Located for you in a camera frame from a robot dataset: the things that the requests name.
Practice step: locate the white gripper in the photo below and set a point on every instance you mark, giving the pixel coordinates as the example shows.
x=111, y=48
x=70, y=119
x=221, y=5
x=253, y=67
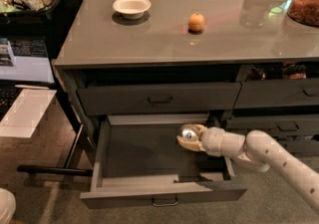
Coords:
x=212, y=140

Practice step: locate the blue silver redbull can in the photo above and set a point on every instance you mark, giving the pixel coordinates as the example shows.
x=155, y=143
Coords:
x=189, y=134

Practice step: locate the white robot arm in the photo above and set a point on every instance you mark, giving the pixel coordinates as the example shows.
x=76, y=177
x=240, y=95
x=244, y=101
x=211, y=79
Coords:
x=257, y=151

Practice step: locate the open grey middle drawer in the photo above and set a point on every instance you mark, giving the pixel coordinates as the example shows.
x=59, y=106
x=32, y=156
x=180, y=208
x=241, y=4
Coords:
x=139, y=162

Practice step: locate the grey top right drawer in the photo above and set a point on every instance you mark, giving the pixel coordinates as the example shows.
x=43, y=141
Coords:
x=278, y=93

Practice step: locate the grey middle right drawer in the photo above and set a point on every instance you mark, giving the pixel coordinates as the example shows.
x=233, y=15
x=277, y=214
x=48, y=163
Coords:
x=277, y=125

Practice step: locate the grey top left drawer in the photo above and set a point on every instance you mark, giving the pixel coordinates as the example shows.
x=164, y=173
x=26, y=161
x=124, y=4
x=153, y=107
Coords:
x=163, y=98

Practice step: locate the grey bottom right drawer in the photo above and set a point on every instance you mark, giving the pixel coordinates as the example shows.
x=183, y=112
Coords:
x=300, y=146

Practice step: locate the grey counter cabinet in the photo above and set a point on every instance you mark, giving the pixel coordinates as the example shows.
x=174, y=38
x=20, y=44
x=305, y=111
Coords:
x=241, y=41

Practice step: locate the orange fruit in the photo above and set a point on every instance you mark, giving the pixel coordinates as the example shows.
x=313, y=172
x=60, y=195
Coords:
x=196, y=22

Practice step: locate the white paper bowl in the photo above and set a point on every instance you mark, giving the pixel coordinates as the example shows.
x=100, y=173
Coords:
x=132, y=9

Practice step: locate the clear jar of snacks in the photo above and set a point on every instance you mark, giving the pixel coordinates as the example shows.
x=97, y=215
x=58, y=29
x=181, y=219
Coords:
x=305, y=12

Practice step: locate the white round object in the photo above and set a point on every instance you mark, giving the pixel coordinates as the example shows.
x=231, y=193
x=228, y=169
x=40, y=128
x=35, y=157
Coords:
x=7, y=206

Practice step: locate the black bin of snacks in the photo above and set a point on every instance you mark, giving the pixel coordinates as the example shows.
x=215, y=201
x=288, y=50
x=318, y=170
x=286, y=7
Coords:
x=48, y=18

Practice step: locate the black cart frame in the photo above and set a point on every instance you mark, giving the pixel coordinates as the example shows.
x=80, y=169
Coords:
x=65, y=163

